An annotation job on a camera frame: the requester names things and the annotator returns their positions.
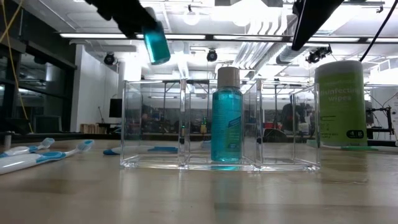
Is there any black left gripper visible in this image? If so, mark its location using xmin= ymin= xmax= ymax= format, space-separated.
xmin=85 ymin=0 xmax=158 ymax=38

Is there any teal mouthwash bottle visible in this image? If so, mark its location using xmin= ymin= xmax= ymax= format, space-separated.
xmin=142 ymin=6 xmax=171 ymax=65
xmin=210 ymin=67 xmax=244 ymax=163

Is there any clear acrylic three-compartment organizer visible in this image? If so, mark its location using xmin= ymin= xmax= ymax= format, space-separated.
xmin=120 ymin=79 xmax=321 ymax=172

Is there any blue and white toothbrush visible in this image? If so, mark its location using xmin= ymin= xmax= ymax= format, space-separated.
xmin=0 ymin=138 xmax=56 ymax=158
xmin=103 ymin=145 xmax=180 ymax=156
xmin=0 ymin=139 xmax=95 ymax=175

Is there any black computer monitor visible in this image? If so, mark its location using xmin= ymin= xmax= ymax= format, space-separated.
xmin=109 ymin=98 xmax=124 ymax=118

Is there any green disinfecting wipes canister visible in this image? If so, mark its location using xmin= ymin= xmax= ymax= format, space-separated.
xmin=314 ymin=60 xmax=368 ymax=147

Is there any person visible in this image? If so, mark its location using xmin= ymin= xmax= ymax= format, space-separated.
xmin=280 ymin=102 xmax=308 ymax=133

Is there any wooden crate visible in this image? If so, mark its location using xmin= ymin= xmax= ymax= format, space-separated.
xmin=80 ymin=123 xmax=108 ymax=134

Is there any black ceiling mounted camera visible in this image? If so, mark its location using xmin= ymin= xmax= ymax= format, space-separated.
xmin=305 ymin=45 xmax=333 ymax=65

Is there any white ring ceiling lamp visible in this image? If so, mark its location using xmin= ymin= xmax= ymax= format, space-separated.
xmin=182 ymin=9 xmax=201 ymax=26

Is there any black cable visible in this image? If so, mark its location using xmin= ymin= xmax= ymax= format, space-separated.
xmin=359 ymin=0 xmax=398 ymax=62

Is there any yellow cable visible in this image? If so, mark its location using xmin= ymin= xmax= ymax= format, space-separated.
xmin=0 ymin=0 xmax=34 ymax=133

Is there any black table edge rail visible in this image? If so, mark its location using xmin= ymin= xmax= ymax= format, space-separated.
xmin=12 ymin=133 xmax=122 ymax=141

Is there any white cylindrical post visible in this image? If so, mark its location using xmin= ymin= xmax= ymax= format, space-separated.
xmin=2 ymin=130 xmax=16 ymax=152

